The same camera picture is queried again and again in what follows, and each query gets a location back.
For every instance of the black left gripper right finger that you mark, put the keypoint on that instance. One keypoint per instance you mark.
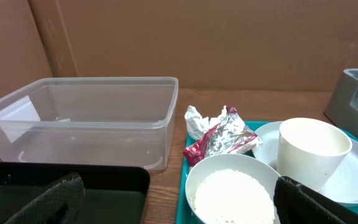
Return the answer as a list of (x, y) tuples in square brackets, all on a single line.
[(298, 204)]

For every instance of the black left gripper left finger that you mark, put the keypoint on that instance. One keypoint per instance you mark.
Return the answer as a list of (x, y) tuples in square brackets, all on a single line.
[(57, 202)]

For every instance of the grey bowl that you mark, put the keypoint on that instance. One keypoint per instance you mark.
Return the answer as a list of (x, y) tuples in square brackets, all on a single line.
[(265, 175)]

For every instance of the grey plate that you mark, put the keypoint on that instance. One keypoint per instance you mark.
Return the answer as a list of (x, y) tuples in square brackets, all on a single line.
[(342, 186)]

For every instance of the white rice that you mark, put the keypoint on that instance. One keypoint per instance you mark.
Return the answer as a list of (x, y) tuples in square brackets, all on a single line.
[(233, 197)]

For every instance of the black waste tray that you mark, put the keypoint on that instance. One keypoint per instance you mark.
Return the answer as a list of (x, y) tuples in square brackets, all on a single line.
[(113, 194)]

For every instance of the grey dishwasher rack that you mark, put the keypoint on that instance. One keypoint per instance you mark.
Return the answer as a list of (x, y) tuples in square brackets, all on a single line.
[(342, 109)]

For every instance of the clear plastic bin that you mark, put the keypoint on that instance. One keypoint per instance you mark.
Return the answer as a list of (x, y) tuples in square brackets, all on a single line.
[(115, 121)]

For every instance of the crumpled foil wrapper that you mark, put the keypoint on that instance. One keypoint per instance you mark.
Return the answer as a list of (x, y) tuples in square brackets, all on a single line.
[(224, 134)]

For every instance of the cardboard backdrop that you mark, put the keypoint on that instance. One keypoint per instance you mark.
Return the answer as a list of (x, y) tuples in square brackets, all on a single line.
[(246, 44)]

